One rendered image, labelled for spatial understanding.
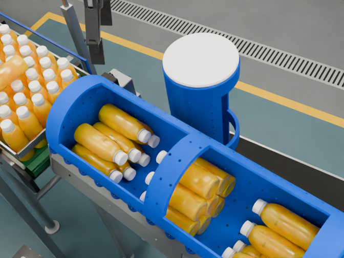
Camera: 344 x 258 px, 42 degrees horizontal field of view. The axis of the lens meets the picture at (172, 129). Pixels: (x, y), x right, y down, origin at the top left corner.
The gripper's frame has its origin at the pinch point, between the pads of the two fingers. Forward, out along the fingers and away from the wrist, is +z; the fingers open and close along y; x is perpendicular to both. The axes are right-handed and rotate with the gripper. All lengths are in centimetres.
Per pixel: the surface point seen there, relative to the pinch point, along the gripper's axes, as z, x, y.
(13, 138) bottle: 53, -36, -11
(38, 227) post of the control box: 117, -42, -11
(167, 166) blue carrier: 27.2, 15.9, 15.3
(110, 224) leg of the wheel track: 109, -8, -10
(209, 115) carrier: 59, 30, -30
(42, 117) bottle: 54, -29, -21
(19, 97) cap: 47, -36, -25
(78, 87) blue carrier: 29.1, -11.7, -13.0
